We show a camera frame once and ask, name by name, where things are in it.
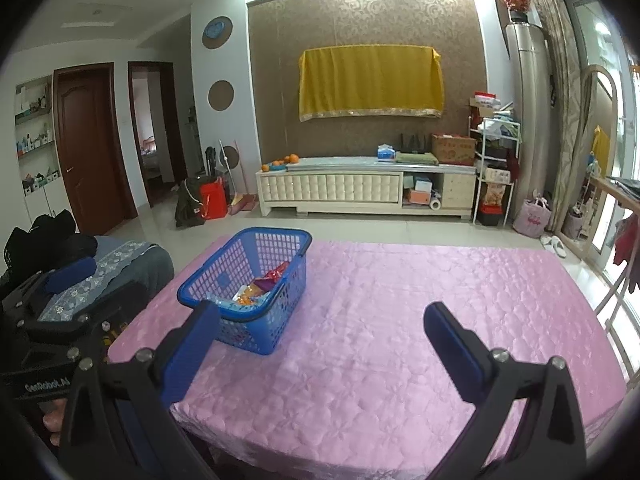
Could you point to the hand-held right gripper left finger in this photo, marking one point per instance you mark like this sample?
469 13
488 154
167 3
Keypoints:
192 355

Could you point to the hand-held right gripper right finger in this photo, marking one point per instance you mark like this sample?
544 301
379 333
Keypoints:
452 350

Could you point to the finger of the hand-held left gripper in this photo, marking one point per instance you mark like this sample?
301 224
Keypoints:
117 302
70 270

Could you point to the blue plastic basket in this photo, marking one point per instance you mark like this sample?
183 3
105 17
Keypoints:
280 320

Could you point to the purple snack packet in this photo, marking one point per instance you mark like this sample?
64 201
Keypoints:
265 286

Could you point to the red noodle print packet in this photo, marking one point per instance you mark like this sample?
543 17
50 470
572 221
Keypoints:
274 274

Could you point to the person's left hand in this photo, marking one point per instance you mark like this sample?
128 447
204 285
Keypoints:
52 420

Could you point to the black cloth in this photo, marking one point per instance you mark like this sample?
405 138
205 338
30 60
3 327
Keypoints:
50 240

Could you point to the pink quilted tablecloth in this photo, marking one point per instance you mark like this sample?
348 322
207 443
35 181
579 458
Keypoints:
375 335

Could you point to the black bag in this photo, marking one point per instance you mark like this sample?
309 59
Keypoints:
189 205

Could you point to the brown wooden door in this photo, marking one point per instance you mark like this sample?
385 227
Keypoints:
90 145

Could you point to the red bag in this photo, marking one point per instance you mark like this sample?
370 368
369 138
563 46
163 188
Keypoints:
212 200

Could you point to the pair of white slippers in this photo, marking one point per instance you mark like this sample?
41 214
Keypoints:
554 246

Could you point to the white paper roll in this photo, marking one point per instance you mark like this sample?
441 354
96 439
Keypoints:
435 204

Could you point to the pink bag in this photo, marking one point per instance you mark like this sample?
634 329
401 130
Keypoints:
531 216

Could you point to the pink broom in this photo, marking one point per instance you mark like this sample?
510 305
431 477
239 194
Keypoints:
242 202

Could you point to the grey bin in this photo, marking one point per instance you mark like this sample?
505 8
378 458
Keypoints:
575 225

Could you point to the folded green cloth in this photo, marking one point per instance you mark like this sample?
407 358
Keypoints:
417 158

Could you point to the cardboard box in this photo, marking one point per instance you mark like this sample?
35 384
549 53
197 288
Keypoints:
453 149

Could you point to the cream television cabinet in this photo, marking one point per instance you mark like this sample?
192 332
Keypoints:
330 187

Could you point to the white metal rack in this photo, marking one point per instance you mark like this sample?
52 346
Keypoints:
495 150

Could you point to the clothes drying rack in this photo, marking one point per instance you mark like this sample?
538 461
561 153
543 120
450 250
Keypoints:
627 240

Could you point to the blue dish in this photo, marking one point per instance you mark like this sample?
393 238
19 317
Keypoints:
278 165

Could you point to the blue tissue box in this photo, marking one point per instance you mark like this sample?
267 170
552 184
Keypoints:
386 152

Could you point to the black router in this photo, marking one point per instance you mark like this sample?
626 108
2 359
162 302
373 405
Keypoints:
413 142

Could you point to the red and white box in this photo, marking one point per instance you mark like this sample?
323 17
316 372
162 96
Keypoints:
487 105

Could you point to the small yellow hanging cloth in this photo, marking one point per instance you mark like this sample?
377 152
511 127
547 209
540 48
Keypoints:
601 147

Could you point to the silver standing air conditioner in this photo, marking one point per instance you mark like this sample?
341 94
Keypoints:
529 110

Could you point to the yellow cloth cover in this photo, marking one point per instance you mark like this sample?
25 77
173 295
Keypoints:
370 82

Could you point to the patterned beige curtain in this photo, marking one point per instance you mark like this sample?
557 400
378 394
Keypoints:
557 70

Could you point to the pot with red flowers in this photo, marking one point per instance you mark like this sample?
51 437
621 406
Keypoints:
516 0

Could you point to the recessed wall shelf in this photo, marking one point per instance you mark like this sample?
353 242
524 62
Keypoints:
35 135

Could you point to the dark wooden door frame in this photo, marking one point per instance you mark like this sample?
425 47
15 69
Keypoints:
175 130

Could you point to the round brown wall disc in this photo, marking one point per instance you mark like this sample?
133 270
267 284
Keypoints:
231 155
221 95

